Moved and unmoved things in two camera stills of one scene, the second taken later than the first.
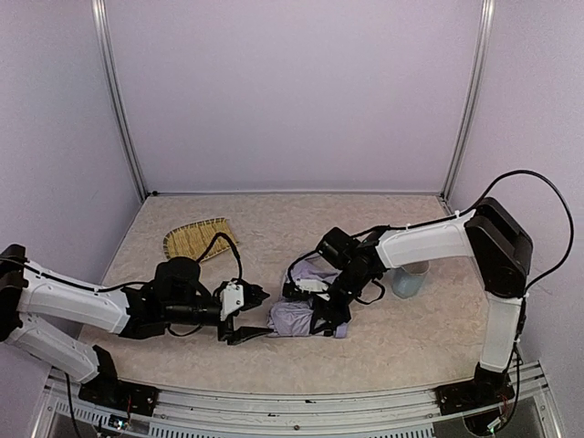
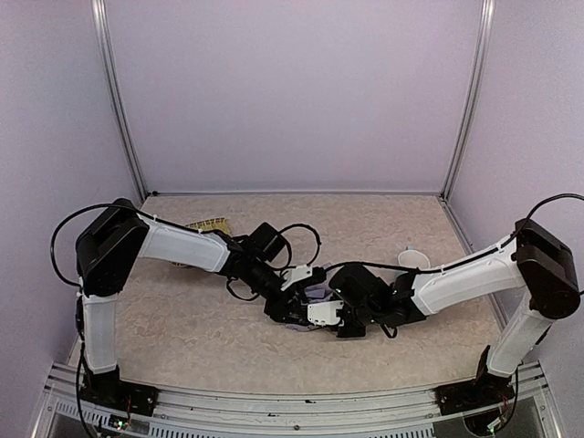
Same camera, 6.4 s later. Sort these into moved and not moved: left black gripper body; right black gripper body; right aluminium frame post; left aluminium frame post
Moved: left black gripper body; right black gripper body
Not moved: right aluminium frame post; left aluminium frame post
